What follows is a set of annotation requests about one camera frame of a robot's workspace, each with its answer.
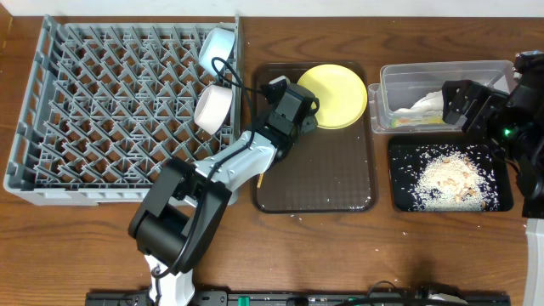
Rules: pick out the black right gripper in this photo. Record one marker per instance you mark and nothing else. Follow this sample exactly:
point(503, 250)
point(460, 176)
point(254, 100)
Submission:
point(490, 102)

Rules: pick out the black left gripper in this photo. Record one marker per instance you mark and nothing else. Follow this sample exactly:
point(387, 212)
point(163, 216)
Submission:
point(309, 123)

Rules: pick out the white tissue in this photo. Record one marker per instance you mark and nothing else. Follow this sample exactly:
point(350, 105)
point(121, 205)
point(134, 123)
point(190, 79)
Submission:
point(431, 102)

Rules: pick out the green yellow snack wrapper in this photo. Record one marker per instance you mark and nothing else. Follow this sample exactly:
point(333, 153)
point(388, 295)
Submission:
point(415, 121)

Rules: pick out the yellow round plate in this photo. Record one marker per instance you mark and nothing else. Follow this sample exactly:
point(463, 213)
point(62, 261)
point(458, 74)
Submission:
point(341, 92)

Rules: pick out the pink bowl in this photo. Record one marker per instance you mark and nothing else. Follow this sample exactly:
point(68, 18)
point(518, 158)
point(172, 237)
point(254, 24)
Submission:
point(212, 108)

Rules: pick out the light blue bowl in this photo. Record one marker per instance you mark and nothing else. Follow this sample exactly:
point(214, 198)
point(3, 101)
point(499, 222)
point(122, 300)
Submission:
point(218, 43)

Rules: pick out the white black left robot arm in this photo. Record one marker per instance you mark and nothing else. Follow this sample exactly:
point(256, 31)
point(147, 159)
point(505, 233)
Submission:
point(178, 218)

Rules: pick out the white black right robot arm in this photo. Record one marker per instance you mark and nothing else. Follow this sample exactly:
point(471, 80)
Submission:
point(524, 152)

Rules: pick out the spilled rice food waste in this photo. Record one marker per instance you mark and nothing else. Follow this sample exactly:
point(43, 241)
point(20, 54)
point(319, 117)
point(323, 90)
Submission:
point(455, 180)

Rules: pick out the clear plastic container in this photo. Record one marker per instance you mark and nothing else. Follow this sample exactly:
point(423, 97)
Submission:
point(401, 86)

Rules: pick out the dark brown serving tray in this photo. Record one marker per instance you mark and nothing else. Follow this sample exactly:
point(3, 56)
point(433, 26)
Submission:
point(326, 171)

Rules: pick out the black rectangular bin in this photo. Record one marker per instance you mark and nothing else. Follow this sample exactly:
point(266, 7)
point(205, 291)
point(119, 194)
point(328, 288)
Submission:
point(404, 170)

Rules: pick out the grey plastic dish rack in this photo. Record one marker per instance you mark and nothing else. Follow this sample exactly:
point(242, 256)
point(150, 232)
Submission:
point(106, 106)

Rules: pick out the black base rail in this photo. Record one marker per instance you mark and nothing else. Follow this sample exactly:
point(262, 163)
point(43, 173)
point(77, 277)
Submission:
point(382, 293)

